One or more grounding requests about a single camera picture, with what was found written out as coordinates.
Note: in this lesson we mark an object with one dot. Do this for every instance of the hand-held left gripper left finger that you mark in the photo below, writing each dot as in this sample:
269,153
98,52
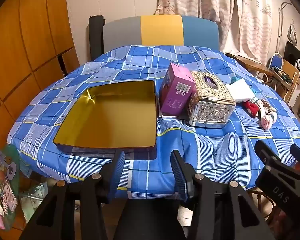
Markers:
118,175

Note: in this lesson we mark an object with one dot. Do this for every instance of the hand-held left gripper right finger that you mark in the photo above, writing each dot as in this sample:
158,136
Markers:
178,177

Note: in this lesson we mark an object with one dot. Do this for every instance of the pink doll figure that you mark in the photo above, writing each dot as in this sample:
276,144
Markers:
266,122

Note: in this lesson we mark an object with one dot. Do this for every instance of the gold tin box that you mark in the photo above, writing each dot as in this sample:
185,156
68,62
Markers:
110,115

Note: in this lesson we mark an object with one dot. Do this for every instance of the blue plaid tablecloth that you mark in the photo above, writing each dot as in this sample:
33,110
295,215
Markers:
215,150

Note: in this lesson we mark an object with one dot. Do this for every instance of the white folded cloth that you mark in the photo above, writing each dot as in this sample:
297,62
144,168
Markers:
240,92

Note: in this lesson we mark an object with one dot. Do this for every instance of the ornate gold tissue box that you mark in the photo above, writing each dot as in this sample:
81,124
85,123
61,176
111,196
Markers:
210,105

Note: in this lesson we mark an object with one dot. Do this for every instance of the green power tool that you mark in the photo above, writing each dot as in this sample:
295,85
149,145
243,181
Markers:
283,74

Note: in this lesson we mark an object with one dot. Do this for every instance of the wooden board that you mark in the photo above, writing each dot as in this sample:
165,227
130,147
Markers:
291,71

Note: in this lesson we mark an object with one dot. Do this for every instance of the wooden side table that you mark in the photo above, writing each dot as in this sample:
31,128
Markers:
250,65

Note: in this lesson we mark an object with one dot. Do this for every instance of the clear plastic bag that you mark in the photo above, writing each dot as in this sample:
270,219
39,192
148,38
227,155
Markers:
35,200

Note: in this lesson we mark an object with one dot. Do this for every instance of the purple cardboard box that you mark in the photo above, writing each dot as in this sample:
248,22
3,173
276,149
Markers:
175,90

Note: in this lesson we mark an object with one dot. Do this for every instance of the blue folding chair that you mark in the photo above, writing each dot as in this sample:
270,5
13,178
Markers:
276,61

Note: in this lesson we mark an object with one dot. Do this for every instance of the black monitor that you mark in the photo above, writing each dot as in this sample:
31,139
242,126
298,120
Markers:
293,52

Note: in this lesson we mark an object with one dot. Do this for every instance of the colourful printed bag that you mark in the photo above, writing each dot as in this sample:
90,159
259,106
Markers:
3,187

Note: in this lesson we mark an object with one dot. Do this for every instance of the white metal stand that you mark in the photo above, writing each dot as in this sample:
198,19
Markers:
281,22

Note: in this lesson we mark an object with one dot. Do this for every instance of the black rolled mat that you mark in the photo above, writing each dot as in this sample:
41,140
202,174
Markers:
95,37

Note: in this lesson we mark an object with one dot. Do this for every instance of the grey yellow teal chair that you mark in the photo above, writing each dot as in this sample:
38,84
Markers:
160,30

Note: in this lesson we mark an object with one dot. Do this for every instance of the patterned beige curtain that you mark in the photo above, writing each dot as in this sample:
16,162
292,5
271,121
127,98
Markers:
215,7

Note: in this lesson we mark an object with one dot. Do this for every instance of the wooden wardrobe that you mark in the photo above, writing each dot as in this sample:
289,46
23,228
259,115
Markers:
27,42

